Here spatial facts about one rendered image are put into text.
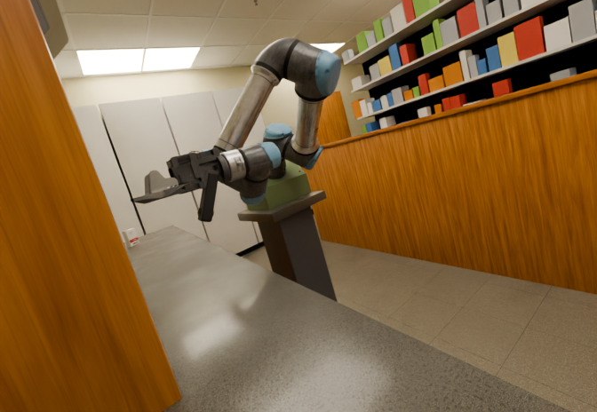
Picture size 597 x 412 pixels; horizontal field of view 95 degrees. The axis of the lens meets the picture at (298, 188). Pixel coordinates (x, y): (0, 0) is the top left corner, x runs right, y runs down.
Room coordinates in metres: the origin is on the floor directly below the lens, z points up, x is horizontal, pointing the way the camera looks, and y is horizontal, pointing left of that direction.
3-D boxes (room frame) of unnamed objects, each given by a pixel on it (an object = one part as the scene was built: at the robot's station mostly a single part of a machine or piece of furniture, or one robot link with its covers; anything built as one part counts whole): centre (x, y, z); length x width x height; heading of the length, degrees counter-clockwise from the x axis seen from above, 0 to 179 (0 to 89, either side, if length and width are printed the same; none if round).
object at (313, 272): (1.32, 0.11, 0.45); 0.48 x 0.48 x 0.90; 38
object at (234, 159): (0.69, 0.15, 1.17); 0.08 x 0.05 x 0.08; 32
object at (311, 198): (1.32, 0.11, 0.92); 0.32 x 0.32 x 0.04; 38
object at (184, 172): (0.65, 0.22, 1.17); 0.12 x 0.08 x 0.09; 122
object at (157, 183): (0.56, 0.27, 1.17); 0.09 x 0.03 x 0.06; 149
